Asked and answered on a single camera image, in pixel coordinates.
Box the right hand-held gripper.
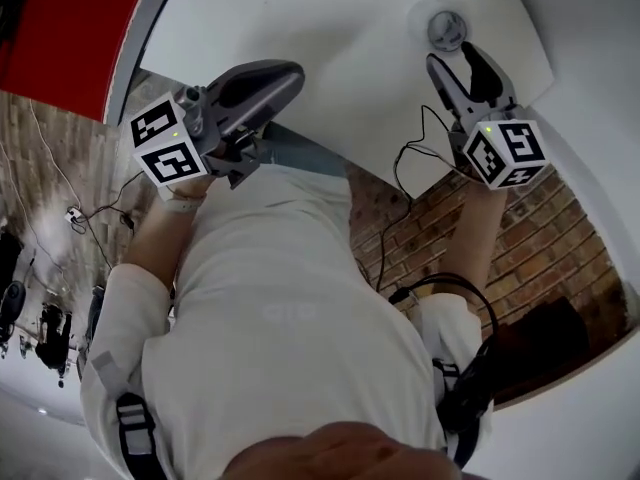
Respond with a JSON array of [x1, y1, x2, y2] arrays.
[[425, 41, 546, 192]]

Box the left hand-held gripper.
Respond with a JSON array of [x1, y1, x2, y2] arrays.
[[130, 59, 305, 189]]

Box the person's right forearm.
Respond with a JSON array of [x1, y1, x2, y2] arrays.
[[449, 177, 510, 305]]

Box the person's left forearm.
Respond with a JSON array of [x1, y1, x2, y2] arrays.
[[122, 172, 220, 289]]

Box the person's blue jeans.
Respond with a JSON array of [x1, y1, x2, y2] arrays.
[[259, 122, 351, 179]]

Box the white wrist band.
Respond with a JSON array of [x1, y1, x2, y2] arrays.
[[159, 187, 207, 214]]

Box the red table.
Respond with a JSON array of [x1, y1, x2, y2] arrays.
[[0, 0, 171, 125]]

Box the person's white shirt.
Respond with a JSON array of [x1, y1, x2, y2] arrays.
[[79, 162, 496, 480]]

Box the black gear pile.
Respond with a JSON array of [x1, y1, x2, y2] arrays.
[[0, 280, 27, 344]]

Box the person's chin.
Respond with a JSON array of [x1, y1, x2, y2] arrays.
[[219, 420, 464, 480]]

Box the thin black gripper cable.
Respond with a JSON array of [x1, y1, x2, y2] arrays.
[[374, 105, 454, 294]]

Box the white floor cable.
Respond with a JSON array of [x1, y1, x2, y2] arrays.
[[0, 97, 82, 212]]

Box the thick black cable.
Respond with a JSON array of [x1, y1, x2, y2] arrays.
[[388, 271, 501, 432]]

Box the dark left shoulder strap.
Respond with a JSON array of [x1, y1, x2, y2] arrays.
[[115, 392, 162, 480]]

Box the dark shoulder strap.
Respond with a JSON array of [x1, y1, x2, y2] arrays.
[[439, 357, 496, 470], [115, 392, 162, 480]]

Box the dark right shoulder strap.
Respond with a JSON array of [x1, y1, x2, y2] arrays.
[[439, 357, 496, 470]]

